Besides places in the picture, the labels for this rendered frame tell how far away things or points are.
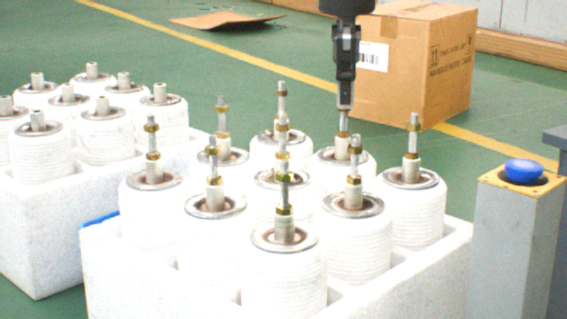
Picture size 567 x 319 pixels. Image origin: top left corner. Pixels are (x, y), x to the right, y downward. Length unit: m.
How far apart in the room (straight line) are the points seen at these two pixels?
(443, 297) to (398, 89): 1.07
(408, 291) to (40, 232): 0.58
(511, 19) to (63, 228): 2.21
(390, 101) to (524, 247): 1.22
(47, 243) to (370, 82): 1.11
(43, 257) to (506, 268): 0.70
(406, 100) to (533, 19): 1.10
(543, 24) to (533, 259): 2.16
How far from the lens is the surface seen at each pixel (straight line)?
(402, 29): 1.91
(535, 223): 0.78
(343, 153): 1.00
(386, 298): 0.84
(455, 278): 0.97
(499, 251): 0.81
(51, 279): 1.20
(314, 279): 0.77
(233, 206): 0.85
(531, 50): 2.86
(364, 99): 2.01
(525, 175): 0.79
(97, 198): 1.19
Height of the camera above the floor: 0.60
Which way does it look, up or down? 21 degrees down
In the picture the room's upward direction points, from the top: straight up
